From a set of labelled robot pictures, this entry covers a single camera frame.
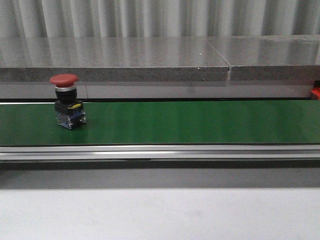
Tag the red mushroom push button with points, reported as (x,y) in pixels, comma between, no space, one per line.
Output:
(69,111)

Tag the grey stone slab left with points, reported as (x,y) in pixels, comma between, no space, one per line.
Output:
(111,59)

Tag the grey stone slab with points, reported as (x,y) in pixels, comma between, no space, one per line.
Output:
(291,59)
(111,59)

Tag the grey stone slab right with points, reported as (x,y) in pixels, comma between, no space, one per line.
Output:
(291,59)

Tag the green conveyor belt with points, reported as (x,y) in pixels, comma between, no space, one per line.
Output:
(166,122)

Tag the red plastic tray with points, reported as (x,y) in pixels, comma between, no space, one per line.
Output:
(315,93)

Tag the grey corrugated curtain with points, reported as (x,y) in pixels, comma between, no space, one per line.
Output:
(158,18)

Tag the aluminium conveyor side rail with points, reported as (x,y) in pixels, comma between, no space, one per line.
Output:
(160,156)

